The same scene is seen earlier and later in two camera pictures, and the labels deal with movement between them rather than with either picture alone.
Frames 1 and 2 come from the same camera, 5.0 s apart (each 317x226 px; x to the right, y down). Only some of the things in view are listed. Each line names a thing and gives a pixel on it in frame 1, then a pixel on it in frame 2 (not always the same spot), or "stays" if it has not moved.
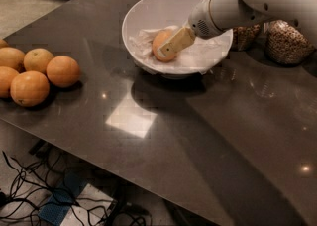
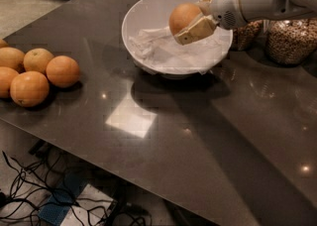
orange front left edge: (7, 74) stays
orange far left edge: (3, 44) stays
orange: (159, 39) to (181, 15)
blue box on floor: (62, 199) stays
